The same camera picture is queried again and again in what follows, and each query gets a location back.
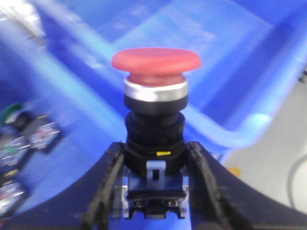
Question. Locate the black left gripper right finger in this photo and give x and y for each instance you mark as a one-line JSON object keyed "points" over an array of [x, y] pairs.
{"points": [[220, 201]]}

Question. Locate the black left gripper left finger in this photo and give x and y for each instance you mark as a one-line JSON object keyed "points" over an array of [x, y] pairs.
{"points": [[85, 205]]}

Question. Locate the red mushroom push button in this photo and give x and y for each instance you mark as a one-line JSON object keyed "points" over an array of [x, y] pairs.
{"points": [[155, 181]]}

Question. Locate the push button contact block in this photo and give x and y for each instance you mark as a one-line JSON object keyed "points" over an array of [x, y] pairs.
{"points": [[42, 134]]}

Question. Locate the green push button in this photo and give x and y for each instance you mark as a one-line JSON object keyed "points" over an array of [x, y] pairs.
{"points": [[14, 115]]}

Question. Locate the blue plastic bin left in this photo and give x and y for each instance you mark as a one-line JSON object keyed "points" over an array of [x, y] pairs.
{"points": [[28, 177]]}

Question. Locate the blue plastic bin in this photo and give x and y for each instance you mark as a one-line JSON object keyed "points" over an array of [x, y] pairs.
{"points": [[251, 51], [28, 177]]}

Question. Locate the blue plastic bin right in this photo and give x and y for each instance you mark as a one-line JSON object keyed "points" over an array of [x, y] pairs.
{"points": [[251, 51]]}

